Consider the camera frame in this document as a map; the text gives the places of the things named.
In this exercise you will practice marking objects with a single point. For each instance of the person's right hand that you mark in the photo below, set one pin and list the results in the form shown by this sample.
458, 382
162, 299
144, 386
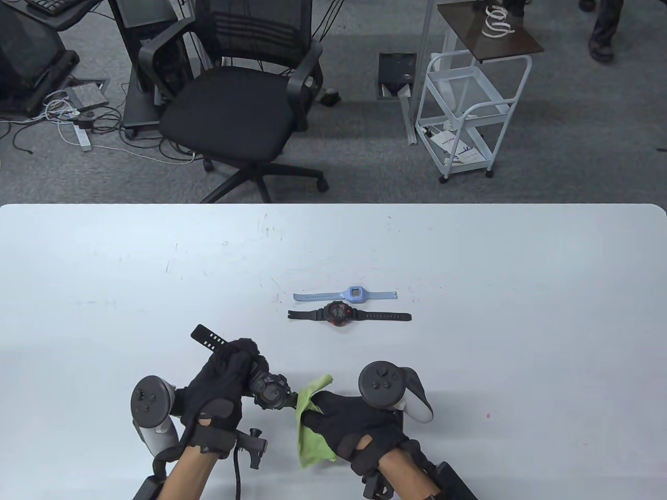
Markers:
354, 419

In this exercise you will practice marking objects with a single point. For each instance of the grey floor plate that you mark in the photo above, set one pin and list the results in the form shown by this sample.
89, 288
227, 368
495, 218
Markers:
86, 94

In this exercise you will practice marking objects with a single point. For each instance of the white power strip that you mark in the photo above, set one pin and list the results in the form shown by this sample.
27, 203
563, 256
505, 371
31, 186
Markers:
82, 138

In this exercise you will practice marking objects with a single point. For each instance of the black keyboard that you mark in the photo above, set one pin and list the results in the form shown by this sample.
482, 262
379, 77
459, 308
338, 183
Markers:
49, 5

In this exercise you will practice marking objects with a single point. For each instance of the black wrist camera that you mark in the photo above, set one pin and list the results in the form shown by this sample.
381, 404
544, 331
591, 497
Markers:
376, 484
254, 447

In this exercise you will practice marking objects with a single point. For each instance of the open black floor box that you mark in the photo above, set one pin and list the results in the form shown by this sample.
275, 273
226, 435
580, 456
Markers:
396, 67

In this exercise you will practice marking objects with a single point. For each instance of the white paper sheet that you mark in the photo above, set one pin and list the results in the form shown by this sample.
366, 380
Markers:
453, 148

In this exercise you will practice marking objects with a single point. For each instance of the black red watch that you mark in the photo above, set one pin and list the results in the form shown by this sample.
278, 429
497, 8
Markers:
336, 314

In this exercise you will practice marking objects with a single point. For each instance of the green microfibre cloth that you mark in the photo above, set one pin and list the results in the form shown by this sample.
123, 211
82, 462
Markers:
312, 442

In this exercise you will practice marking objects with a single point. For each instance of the person's left forearm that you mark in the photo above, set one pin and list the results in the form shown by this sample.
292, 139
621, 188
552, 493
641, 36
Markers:
187, 474

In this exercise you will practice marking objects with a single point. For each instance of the black rolling computer stand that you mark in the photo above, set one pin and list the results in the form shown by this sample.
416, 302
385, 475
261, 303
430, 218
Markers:
135, 109

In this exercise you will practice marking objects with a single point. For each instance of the black floor adapter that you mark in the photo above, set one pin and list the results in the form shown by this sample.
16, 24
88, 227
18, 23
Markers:
330, 97

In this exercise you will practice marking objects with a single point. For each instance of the white rolling cart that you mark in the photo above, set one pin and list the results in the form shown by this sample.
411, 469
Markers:
500, 47
453, 86

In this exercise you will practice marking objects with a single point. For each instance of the black desk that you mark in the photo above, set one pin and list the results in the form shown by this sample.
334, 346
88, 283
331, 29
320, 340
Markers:
68, 18

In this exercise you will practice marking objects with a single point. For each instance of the grey white hand controller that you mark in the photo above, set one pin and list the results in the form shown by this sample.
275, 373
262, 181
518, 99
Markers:
380, 383
151, 401

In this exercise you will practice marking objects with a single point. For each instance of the black machine base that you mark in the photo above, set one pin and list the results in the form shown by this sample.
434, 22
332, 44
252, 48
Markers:
21, 52

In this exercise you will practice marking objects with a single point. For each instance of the light blue watch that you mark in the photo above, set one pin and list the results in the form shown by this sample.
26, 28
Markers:
355, 294

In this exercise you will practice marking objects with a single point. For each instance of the person's left hand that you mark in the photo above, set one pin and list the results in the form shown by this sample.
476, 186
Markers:
219, 385

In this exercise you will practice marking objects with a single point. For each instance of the person's right forearm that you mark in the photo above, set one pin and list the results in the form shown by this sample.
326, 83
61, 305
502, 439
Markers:
409, 474

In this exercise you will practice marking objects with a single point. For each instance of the black mesh office chair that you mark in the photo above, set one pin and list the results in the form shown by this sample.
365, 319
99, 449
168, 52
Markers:
229, 109

